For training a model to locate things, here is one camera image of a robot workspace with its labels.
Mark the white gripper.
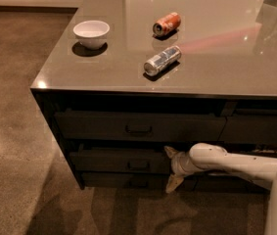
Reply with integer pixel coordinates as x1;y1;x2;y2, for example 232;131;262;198
164;146;202;194

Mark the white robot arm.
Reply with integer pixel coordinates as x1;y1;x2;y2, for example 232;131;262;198
164;143;277;235

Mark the dark drawer cabinet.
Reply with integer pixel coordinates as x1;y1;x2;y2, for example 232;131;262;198
31;0;277;188

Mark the silver blue can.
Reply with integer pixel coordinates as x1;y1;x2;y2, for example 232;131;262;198
144;46;182;76

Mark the orange soda can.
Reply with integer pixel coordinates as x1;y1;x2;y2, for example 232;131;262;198
153;12;181;37

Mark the white bowl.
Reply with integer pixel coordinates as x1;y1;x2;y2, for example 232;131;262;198
73;21;110;50

